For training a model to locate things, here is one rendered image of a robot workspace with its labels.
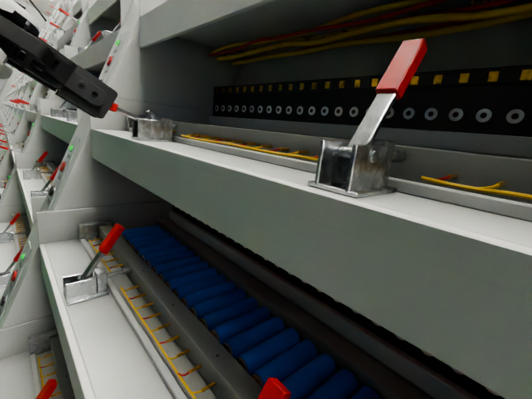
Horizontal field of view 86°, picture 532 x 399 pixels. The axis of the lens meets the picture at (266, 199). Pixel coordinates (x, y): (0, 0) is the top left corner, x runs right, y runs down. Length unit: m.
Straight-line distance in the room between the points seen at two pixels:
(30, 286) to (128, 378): 0.33
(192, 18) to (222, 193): 0.26
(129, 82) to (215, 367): 0.44
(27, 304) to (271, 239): 0.49
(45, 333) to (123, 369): 0.33
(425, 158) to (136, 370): 0.27
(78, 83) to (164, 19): 0.19
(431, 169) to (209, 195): 0.14
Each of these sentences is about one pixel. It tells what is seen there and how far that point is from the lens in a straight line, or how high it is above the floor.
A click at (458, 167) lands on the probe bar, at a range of 0.19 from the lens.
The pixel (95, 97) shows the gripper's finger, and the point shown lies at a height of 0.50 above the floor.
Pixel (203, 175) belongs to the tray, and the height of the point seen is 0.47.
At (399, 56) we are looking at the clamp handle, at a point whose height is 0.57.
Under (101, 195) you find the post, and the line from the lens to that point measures 0.55.
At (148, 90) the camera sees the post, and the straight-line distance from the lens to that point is 0.56.
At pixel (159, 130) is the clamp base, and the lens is 0.36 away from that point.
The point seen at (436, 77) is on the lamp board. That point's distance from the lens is 0.32.
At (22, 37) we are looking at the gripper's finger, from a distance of 0.29.
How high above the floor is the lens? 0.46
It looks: 2 degrees up
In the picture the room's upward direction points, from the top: 22 degrees clockwise
